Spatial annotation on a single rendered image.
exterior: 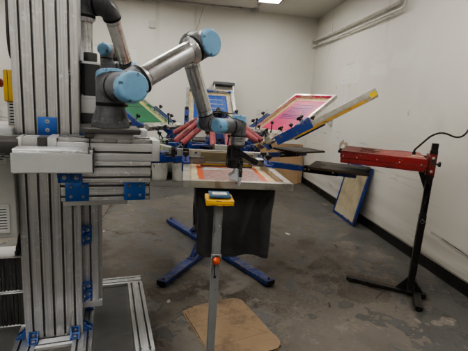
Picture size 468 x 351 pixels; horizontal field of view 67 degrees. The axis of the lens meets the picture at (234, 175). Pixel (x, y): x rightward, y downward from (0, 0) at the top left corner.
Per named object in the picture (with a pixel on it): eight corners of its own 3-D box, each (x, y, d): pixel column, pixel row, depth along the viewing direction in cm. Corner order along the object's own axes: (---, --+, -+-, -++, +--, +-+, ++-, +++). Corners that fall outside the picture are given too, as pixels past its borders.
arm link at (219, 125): (205, 132, 176) (221, 132, 183) (220, 134, 168) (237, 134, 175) (206, 116, 174) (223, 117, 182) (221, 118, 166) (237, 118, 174)
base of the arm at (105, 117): (90, 127, 139) (90, 101, 137) (92, 124, 153) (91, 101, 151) (130, 129, 144) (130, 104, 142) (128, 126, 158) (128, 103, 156)
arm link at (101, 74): (118, 102, 155) (118, 70, 152) (132, 104, 145) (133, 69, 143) (90, 101, 147) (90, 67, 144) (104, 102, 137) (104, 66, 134)
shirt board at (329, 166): (370, 176, 297) (371, 166, 296) (368, 185, 261) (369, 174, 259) (224, 157, 346) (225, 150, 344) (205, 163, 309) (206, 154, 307)
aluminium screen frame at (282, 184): (292, 191, 189) (293, 184, 189) (182, 187, 181) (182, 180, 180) (262, 165, 266) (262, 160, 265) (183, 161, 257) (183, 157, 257)
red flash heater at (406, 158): (423, 166, 283) (425, 151, 281) (430, 175, 242) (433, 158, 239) (344, 157, 305) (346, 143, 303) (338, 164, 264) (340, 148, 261)
